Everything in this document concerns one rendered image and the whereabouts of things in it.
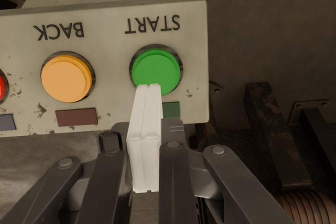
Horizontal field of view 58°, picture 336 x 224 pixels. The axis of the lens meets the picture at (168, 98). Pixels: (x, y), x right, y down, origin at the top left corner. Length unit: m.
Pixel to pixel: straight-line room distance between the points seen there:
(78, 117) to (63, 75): 0.04
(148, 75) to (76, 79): 0.06
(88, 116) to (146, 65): 0.07
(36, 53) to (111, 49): 0.06
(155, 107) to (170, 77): 0.09
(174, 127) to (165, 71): 0.10
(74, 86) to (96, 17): 0.06
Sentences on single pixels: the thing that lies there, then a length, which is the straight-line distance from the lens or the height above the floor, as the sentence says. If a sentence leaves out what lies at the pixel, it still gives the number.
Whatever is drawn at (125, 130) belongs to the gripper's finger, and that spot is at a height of 0.70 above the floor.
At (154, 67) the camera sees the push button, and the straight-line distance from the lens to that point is 0.25.
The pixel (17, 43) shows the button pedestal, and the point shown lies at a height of 0.59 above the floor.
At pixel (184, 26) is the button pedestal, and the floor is 0.59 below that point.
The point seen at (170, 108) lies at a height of 0.61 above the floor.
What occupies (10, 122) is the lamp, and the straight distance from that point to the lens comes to 0.31.
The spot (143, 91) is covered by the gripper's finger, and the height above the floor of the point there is 0.67.
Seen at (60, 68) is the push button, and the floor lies 0.61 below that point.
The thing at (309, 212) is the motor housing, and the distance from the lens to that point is 0.83.
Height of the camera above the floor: 0.80
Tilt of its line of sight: 47 degrees down
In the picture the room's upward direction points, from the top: 177 degrees clockwise
